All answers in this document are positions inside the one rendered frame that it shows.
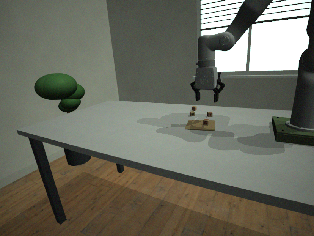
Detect tan flat mat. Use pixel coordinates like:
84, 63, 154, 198
185, 120, 215, 131

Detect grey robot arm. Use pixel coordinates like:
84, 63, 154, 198
196, 0, 314, 132

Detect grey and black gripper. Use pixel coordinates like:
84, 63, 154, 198
190, 66, 225, 103

